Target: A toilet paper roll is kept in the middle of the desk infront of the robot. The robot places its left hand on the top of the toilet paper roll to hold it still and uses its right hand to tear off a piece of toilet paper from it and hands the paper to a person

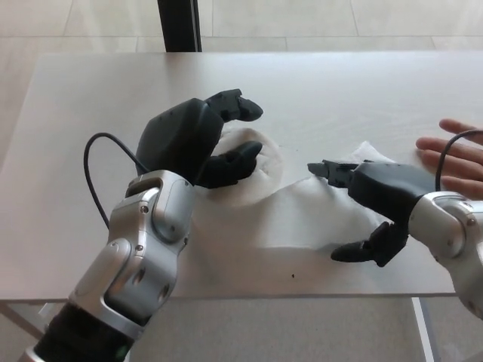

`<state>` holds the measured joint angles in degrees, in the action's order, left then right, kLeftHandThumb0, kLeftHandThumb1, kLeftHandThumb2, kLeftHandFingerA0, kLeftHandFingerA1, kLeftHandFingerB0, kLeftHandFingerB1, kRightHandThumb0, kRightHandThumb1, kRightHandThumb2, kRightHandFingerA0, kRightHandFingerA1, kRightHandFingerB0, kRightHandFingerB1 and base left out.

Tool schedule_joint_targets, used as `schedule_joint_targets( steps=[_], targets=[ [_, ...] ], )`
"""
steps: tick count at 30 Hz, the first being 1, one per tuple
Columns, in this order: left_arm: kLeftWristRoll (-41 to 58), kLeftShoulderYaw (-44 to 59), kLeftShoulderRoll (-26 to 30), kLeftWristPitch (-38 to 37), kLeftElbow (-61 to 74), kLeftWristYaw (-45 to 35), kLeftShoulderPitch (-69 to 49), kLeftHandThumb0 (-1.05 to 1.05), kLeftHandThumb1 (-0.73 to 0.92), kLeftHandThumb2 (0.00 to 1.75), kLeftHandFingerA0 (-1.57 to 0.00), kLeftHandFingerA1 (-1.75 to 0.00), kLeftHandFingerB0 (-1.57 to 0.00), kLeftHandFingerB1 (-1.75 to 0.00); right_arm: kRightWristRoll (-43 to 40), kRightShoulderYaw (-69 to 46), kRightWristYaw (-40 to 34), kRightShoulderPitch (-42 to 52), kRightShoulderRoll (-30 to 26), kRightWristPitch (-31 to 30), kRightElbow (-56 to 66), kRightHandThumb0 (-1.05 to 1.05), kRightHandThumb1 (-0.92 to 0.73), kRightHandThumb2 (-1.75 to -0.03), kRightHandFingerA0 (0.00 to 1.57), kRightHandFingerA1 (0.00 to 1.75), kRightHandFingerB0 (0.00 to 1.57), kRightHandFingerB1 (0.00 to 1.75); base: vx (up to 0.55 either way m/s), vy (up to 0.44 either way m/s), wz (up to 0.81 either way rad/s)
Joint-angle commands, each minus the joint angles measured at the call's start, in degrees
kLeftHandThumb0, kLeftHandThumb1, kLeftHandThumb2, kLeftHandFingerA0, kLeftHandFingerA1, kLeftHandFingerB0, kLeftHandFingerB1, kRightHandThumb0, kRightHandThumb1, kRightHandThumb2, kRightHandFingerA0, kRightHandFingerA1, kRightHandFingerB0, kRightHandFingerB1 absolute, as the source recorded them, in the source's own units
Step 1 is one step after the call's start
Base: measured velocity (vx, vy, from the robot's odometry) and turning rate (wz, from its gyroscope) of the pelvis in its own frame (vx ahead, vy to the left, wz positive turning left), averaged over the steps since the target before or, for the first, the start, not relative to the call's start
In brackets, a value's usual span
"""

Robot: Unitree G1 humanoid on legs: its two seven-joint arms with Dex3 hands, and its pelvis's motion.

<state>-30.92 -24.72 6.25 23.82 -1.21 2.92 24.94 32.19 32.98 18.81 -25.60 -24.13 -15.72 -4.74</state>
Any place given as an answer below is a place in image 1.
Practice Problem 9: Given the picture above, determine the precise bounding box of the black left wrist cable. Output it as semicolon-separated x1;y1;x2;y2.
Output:
83;132;150;231

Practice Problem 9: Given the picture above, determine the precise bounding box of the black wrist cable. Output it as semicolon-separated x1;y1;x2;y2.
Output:
83;132;150;231
435;130;483;192

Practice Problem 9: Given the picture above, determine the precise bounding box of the bare person hand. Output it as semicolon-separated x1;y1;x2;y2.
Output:
414;118;483;197

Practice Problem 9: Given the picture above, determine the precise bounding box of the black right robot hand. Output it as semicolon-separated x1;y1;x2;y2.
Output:
307;159;441;268

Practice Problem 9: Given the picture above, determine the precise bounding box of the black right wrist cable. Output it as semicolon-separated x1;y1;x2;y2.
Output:
435;130;483;192

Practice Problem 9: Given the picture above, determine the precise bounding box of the white table leg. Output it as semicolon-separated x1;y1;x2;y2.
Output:
411;297;435;362

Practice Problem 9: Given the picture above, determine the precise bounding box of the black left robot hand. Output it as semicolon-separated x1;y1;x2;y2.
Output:
134;88;264;189

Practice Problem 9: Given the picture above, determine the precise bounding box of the white toilet paper roll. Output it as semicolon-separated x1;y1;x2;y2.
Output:
190;126;401;252

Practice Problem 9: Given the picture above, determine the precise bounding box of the black vertical pillar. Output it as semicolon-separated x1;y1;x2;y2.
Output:
156;0;203;53

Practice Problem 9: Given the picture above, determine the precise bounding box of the white diagonal table frame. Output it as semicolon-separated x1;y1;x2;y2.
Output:
0;299;52;340

